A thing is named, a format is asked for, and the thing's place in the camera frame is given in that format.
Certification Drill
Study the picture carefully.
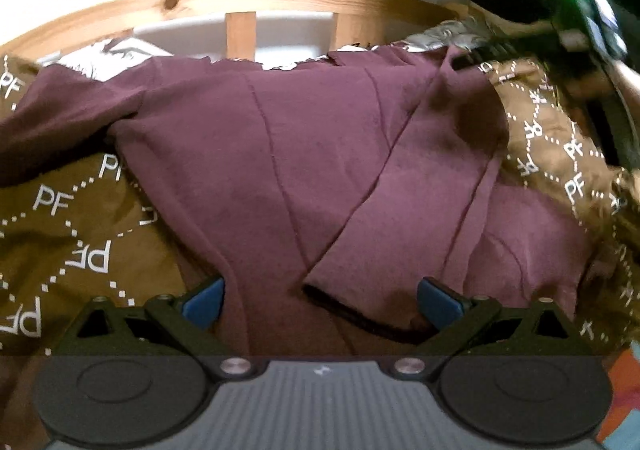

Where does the maroon long-sleeve shirt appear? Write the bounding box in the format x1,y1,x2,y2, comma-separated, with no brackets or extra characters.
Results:
0,43,596,361

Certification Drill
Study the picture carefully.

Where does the grey floral cloth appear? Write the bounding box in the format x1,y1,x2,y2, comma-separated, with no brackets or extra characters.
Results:
400,19,503,55

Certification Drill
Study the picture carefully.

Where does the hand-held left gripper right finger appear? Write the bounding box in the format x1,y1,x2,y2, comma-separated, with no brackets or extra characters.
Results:
390,277,592,382

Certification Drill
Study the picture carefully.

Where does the wooden bed frame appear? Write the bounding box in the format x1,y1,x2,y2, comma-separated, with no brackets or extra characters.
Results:
0,0,483,62

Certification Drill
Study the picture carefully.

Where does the orange patterned cloth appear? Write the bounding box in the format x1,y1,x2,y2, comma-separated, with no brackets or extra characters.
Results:
602,347,640,450

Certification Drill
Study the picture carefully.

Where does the white patterned bed sheet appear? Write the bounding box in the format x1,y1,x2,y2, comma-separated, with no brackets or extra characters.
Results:
37,33,381,78

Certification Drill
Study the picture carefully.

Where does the brown printed blanket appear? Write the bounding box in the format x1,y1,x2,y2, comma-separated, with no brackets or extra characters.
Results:
0,48,640,450

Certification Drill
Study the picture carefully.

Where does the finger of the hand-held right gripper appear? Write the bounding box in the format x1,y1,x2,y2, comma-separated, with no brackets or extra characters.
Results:
450,28,568,77

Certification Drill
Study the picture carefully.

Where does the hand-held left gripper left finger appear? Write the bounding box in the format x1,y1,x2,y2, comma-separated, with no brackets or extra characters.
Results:
55,277,257,382

